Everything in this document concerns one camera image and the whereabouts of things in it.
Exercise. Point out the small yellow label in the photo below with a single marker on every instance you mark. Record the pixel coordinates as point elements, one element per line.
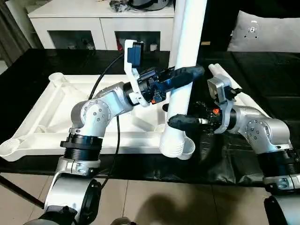
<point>205,43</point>

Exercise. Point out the black work mat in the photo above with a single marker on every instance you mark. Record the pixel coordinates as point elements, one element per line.
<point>269,77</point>

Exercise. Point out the white plastic table top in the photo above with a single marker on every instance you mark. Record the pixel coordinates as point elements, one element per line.
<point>58,105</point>

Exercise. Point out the black stand base bar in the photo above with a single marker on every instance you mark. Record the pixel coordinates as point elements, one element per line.
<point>21,191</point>

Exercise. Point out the black clutter pile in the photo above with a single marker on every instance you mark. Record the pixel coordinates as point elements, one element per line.
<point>119,5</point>

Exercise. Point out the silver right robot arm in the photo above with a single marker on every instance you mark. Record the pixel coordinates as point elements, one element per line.
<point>257,126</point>

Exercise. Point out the white glass-door cabinet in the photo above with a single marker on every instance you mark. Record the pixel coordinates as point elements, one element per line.
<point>82,21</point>

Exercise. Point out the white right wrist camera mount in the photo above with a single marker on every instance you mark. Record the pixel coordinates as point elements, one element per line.
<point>220,86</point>

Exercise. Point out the grey helmet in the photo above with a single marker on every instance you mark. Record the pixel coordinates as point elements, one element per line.
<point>147,4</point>

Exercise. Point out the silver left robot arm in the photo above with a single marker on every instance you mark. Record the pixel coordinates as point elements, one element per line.
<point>100,110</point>

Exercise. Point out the grey cushion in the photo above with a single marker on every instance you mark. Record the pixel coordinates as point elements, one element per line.
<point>269,32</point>

